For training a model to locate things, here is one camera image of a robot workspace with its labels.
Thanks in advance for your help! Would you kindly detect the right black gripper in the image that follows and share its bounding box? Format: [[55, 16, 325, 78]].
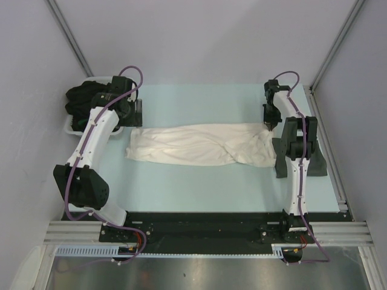
[[263, 103, 282, 131]]

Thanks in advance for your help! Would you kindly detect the white floral t-shirt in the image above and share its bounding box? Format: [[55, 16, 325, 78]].
[[126, 123, 276, 168]]

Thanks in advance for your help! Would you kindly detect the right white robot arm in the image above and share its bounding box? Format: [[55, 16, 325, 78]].
[[263, 79, 317, 242]]

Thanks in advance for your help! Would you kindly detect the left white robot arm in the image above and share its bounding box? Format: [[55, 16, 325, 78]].
[[53, 76, 142, 242]]

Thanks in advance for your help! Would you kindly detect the black t-shirt pile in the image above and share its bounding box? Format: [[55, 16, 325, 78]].
[[65, 81, 111, 132]]

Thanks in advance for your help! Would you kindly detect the folded dark grey t-shirt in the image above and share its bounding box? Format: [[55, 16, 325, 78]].
[[272, 138, 328, 179]]

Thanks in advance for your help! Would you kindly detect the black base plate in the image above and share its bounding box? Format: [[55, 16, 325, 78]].
[[62, 211, 353, 254]]

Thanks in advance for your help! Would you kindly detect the white slotted cable duct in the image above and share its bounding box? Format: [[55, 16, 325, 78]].
[[56, 245, 284, 259]]

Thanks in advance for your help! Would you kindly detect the aluminium frame rail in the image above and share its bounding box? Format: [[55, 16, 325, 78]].
[[44, 221, 374, 247]]

